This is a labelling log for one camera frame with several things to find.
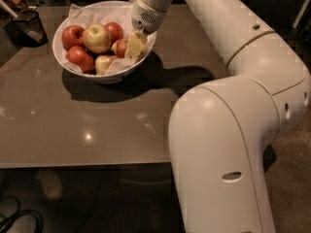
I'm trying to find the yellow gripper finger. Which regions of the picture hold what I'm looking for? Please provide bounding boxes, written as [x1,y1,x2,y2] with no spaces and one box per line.
[124,29,148,64]

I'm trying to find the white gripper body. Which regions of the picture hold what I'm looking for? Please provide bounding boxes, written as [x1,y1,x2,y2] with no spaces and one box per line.
[131,0,165,35]

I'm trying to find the red apple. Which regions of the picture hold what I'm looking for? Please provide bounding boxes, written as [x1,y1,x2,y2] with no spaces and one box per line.
[61,25,84,50]
[105,22,123,43]
[116,38,128,58]
[66,46,94,73]

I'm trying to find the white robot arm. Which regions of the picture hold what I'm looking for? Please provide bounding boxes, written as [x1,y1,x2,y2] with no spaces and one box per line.
[132,0,311,233]

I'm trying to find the yellow apple front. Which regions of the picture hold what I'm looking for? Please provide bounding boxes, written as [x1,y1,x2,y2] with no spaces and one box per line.
[94,55,117,76]

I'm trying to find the yellow green apple top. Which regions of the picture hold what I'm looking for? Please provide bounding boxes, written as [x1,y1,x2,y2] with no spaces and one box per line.
[83,23,111,54]

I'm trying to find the white bowl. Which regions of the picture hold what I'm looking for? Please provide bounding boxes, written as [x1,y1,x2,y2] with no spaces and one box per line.
[52,0,157,84]

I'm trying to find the white paper liner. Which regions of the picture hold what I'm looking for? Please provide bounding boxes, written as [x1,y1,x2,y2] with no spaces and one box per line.
[59,0,156,77]

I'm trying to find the black mesh pen cup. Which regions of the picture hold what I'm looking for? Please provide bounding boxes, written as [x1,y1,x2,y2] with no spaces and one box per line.
[14,11,48,48]

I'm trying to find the black cables on floor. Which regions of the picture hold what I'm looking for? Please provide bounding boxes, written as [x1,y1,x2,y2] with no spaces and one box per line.
[0,195,45,233]

